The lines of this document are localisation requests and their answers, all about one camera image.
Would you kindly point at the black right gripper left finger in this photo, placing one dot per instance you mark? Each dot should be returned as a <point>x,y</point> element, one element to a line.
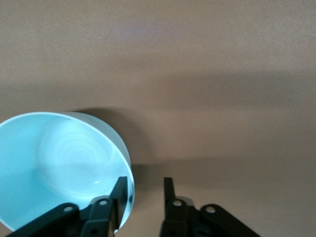
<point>98,217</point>

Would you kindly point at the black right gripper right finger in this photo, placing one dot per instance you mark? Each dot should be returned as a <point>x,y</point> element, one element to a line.
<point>182,219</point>

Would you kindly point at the blue bowl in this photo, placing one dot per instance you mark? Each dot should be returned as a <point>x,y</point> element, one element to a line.
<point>49,160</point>

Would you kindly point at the brown table cover sheet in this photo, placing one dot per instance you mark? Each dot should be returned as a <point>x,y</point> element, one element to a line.
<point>197,49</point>

